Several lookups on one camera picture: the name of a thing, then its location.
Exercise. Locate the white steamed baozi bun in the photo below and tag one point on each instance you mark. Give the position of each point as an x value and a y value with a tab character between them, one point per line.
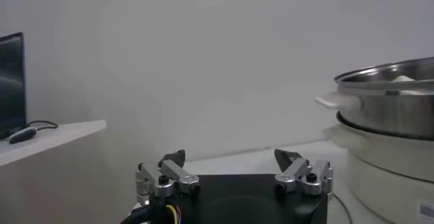
403	79

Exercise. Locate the white side table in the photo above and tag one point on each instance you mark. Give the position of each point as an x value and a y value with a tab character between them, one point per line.
61	137

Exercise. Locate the white electric cooker base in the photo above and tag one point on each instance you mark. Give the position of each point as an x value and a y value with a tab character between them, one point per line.
390	184

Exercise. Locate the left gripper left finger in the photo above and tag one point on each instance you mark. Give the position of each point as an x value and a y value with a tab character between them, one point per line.
176	174

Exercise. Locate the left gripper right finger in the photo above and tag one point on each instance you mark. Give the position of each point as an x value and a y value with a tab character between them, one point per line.
298	174

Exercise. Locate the small black device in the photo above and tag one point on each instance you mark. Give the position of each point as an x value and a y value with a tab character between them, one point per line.
22	135

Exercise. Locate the stainless steel steamer basket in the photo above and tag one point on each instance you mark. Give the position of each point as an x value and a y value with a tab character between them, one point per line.
390	116

